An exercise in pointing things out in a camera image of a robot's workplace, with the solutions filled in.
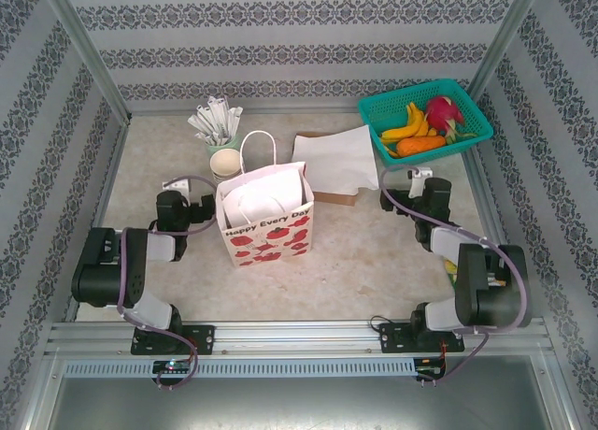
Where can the green Fox's candy bag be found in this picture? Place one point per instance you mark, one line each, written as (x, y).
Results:
(451, 273)

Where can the aluminium frame post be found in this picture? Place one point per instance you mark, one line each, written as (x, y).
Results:
(79, 37)
(507, 37)

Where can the stack of green paper cups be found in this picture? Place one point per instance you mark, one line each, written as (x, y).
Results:
(224, 163)

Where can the small black circuit board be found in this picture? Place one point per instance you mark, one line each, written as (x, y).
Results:
(430, 368)
(173, 366)

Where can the pink dragon fruit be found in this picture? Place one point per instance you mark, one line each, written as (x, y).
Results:
(444, 114)

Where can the yellow banana bunch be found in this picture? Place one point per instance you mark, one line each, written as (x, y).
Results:
(406, 128)

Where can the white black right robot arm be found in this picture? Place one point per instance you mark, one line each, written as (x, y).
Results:
(486, 290)

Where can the teal plastic mesh basket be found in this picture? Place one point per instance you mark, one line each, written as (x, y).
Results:
(374, 107)

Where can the aluminium mounting rail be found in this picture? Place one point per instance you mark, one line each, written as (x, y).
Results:
(299, 336)

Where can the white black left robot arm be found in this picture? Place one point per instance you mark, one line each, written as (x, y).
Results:
(103, 271)

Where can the orange toy fruit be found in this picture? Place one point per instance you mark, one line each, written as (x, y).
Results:
(420, 145)

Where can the grey sheet metal panel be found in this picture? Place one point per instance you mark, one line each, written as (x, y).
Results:
(299, 406)

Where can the mint green straw holder cup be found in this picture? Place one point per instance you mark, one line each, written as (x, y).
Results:
(224, 145)

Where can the aluminium table side rail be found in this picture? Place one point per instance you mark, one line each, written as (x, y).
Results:
(490, 201)
(100, 191)

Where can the white paper bag red print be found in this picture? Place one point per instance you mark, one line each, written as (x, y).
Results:
(266, 243)

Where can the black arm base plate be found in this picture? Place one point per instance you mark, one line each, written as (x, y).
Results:
(201, 339)
(394, 339)

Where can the white wrapped straw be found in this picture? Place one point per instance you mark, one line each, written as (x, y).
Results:
(198, 126)
(235, 119)
(217, 112)
(205, 119)

